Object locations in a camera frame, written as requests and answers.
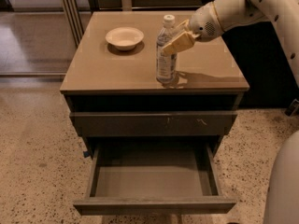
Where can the white ceramic bowl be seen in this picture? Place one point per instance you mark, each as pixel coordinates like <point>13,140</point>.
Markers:
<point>124,38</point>

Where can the open middle drawer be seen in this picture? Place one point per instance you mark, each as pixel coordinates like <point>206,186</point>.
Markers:
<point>153,178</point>

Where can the blue tape piece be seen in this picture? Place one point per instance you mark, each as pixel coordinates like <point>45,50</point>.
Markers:
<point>86,154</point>

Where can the metal frame rail left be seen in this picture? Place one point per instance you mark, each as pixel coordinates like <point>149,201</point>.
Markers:
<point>70,8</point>

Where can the closed top drawer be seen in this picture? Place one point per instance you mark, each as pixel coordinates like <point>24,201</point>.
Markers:
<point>142,124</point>

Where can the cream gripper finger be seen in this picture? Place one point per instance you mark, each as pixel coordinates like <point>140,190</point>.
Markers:
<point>183,41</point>
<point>183,27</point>

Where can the grey drawer cabinet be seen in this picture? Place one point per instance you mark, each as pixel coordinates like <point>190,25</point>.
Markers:
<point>104,79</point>

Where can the clear plastic water bottle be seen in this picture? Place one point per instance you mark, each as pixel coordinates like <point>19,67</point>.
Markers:
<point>165,64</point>

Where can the dark object on floor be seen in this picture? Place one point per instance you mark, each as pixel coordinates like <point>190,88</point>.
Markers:
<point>293,108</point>

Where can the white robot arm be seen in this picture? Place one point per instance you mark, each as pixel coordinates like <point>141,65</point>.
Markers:
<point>220,16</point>

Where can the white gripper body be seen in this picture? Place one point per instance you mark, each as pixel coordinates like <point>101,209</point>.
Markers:
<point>204,23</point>

